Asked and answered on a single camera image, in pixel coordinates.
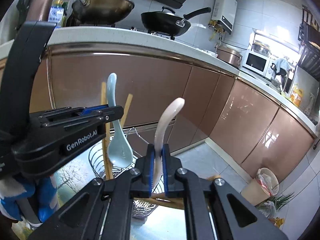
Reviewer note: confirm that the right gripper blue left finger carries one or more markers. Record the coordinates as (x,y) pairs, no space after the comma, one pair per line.
(148,168)

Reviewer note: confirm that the black wok with lid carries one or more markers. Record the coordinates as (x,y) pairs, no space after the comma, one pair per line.
(166,22)

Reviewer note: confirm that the pink ceramic spoon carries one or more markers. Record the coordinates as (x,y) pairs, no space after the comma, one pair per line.
(169,113)

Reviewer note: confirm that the brown thermos kettle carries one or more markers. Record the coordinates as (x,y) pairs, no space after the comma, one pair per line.
(32,10)

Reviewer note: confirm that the green onion bunch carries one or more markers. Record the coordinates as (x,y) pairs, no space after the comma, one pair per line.
(281,200)

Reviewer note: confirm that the white microwave oven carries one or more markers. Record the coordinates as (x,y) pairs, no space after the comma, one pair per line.
(257,63)

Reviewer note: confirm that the blue seasoning packet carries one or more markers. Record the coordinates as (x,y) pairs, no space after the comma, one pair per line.
(56,15)

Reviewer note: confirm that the blue white gloved left hand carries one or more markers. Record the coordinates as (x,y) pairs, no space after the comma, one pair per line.
(31,200)

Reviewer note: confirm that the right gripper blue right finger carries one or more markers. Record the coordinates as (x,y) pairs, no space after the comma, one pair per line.
(168,172)

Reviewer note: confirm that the bronze wok with handle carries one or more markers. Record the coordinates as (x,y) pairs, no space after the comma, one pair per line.
(107,12)

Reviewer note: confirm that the light blue ceramic spoon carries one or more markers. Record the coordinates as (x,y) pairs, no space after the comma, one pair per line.
(119,151)

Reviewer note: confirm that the bamboo chopstick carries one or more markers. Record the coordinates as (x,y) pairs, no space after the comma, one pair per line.
(106,140)
(126,109)
(163,202)

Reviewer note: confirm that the brown kitchen base cabinets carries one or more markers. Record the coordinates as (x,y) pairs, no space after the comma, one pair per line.
(255,128)

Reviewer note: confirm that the black wall rack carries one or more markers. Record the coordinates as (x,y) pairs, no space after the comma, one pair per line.
(309,44)

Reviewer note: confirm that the yellow detergent bottle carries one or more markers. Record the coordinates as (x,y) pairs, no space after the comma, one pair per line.
(296,95)

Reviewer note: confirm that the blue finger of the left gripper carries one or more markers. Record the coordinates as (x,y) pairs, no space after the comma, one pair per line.
(89,110)

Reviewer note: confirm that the beige trash bin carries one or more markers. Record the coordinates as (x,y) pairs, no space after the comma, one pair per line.
(263,186)

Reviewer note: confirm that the flower print folding table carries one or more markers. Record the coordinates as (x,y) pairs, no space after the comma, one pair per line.
(149,221)

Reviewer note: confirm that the bronze rice cooker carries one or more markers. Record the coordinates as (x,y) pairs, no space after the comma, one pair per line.
(229,56)

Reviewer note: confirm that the white water heater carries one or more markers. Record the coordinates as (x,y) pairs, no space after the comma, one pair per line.
(223,15)

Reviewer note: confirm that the amber oil bottle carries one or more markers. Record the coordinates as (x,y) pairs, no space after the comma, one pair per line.
(278,222)

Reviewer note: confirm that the wire utensil holder basket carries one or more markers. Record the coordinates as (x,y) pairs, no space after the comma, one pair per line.
(120,174)

